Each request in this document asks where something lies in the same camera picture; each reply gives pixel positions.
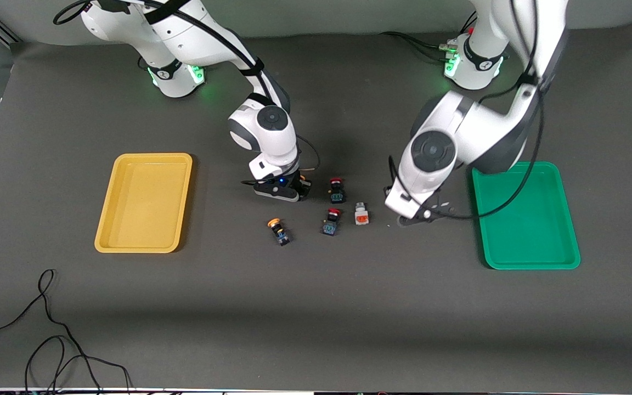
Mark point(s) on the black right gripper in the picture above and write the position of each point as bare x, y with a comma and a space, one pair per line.
295, 182

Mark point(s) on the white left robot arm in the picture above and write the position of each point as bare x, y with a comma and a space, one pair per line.
486, 131

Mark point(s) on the red cap push button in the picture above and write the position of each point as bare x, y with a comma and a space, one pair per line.
331, 224
337, 192

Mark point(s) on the yellow plastic tray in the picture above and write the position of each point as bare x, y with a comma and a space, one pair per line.
146, 208

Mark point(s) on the dark grey table mat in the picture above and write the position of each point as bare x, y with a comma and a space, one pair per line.
316, 318

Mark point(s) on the green plastic tray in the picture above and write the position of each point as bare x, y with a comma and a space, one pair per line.
541, 230

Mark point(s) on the orange white push button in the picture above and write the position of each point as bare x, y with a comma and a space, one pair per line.
361, 215

